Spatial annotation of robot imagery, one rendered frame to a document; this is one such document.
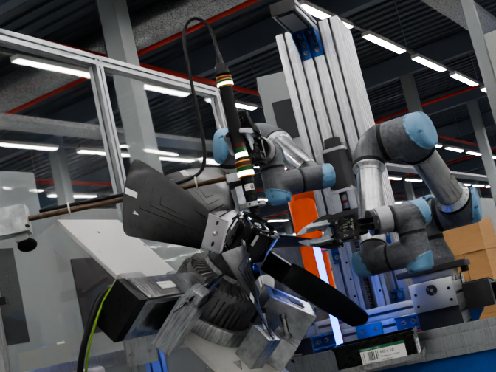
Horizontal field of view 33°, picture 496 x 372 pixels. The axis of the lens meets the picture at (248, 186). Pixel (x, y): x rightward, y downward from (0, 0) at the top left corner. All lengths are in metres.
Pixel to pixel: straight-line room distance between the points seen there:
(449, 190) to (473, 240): 7.42
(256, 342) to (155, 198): 0.43
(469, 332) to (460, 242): 7.80
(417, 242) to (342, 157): 0.80
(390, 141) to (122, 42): 7.30
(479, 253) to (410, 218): 7.86
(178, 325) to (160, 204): 0.30
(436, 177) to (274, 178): 0.51
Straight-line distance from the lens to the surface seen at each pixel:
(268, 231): 2.09
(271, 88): 6.31
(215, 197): 2.24
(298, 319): 2.22
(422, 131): 2.46
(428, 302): 2.68
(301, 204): 6.28
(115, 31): 9.68
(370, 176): 2.46
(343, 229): 2.23
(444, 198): 2.72
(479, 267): 10.14
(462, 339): 2.38
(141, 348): 2.19
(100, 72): 3.09
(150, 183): 2.01
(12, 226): 2.18
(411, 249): 2.28
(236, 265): 1.80
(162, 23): 12.29
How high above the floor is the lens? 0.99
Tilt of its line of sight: 9 degrees up
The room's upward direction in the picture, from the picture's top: 13 degrees counter-clockwise
